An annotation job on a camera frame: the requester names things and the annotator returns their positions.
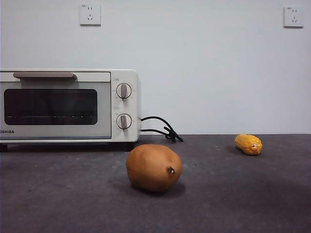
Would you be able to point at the brown potato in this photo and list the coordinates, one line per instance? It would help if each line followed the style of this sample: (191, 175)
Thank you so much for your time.
(150, 167)

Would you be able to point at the white glass oven door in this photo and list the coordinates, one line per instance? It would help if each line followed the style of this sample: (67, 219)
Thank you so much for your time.
(104, 106)

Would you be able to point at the white oven knob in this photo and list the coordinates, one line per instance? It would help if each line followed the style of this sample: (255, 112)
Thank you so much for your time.
(124, 121)
(124, 91)

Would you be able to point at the white toaster oven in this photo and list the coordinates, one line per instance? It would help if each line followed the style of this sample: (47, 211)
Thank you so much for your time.
(125, 136)

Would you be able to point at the yellow corn cob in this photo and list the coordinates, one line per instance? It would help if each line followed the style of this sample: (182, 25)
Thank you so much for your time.
(245, 143)

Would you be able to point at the white wall socket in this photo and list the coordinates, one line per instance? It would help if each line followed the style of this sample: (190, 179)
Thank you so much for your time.
(293, 17)
(90, 14)

